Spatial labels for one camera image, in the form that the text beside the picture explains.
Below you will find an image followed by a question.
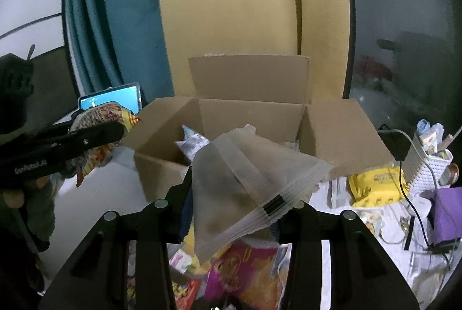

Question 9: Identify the pink potato chips bag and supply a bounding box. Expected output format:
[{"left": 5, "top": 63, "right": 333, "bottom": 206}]
[{"left": 204, "top": 241, "right": 288, "bottom": 309}]

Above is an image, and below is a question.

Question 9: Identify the translucent bread bag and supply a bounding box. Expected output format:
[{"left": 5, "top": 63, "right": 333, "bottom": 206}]
[{"left": 190, "top": 125, "right": 333, "bottom": 263}]

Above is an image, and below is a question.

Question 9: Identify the blue white snack bag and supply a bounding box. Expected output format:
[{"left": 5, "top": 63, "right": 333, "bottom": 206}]
[{"left": 175, "top": 125, "right": 210, "bottom": 162}]

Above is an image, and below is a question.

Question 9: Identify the red yellow snack bag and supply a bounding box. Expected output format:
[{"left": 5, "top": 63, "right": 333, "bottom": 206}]
[{"left": 70, "top": 101, "right": 139, "bottom": 187}]

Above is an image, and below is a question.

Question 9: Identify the person's hand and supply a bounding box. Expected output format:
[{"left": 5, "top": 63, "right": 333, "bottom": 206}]
[{"left": 1, "top": 175, "right": 51, "bottom": 209}]

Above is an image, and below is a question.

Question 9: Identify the yellow wet wipes pack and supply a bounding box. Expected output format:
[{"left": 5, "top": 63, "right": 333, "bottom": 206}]
[{"left": 348, "top": 166, "right": 409, "bottom": 208}]

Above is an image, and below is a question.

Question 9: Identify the tablet with teal screen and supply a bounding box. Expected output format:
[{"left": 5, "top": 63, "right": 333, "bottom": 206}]
[{"left": 77, "top": 83, "right": 142, "bottom": 115}]

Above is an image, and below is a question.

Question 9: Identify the brown cardboard box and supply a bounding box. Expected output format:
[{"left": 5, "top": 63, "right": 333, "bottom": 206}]
[{"left": 123, "top": 55, "right": 393, "bottom": 201}]

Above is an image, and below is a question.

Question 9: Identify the white perforated basket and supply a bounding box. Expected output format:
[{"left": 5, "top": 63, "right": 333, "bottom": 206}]
[{"left": 403, "top": 135, "right": 453, "bottom": 193}]

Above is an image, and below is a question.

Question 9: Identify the teal curtain left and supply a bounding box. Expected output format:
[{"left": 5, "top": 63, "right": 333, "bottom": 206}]
[{"left": 64, "top": 0, "right": 174, "bottom": 103}]

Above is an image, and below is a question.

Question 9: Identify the purple folded cloth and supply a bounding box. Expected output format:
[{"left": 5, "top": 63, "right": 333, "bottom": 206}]
[{"left": 421, "top": 187, "right": 461, "bottom": 244}]

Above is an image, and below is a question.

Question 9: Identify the yellow curtain left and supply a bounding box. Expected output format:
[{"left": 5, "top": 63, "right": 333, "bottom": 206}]
[{"left": 160, "top": 0, "right": 352, "bottom": 102}]

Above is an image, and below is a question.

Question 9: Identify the black cable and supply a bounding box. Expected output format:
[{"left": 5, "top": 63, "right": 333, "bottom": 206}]
[{"left": 377, "top": 123, "right": 452, "bottom": 255}]

